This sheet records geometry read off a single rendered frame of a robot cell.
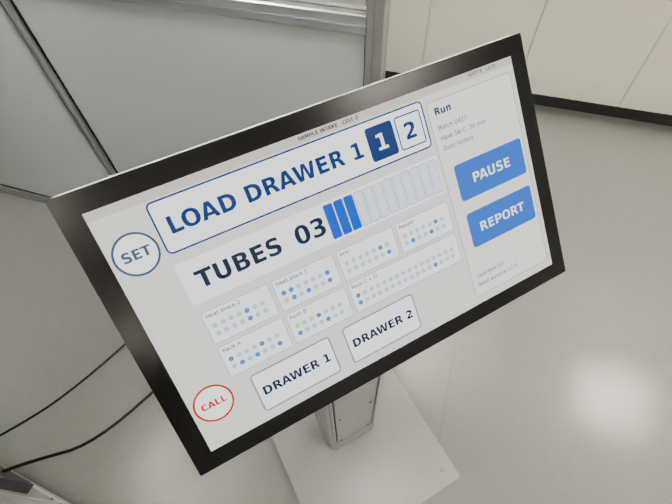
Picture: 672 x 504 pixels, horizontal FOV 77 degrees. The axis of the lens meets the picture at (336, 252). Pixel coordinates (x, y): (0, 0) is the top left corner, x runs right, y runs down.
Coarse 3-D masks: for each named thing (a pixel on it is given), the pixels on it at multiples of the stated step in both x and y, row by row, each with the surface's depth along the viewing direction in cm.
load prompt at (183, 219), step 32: (352, 128) 43; (384, 128) 45; (416, 128) 46; (288, 160) 42; (320, 160) 43; (352, 160) 44; (384, 160) 45; (192, 192) 39; (224, 192) 40; (256, 192) 41; (288, 192) 42; (320, 192) 43; (160, 224) 39; (192, 224) 40; (224, 224) 41
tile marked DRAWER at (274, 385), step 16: (304, 352) 46; (320, 352) 47; (272, 368) 45; (288, 368) 46; (304, 368) 46; (320, 368) 47; (336, 368) 48; (256, 384) 45; (272, 384) 45; (288, 384) 46; (304, 384) 47; (272, 400) 46
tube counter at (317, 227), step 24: (408, 168) 46; (432, 168) 47; (360, 192) 45; (384, 192) 46; (408, 192) 47; (432, 192) 48; (312, 216) 44; (336, 216) 44; (360, 216) 45; (384, 216) 46; (312, 240) 44; (336, 240) 45
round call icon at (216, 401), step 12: (216, 384) 43; (228, 384) 44; (192, 396) 42; (204, 396) 43; (216, 396) 43; (228, 396) 44; (192, 408) 43; (204, 408) 43; (216, 408) 44; (228, 408) 44; (240, 408) 44; (204, 420) 43; (216, 420) 44
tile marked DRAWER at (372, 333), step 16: (400, 304) 49; (368, 320) 48; (384, 320) 49; (400, 320) 50; (416, 320) 50; (352, 336) 48; (368, 336) 48; (384, 336) 49; (400, 336) 50; (352, 352) 48; (368, 352) 49
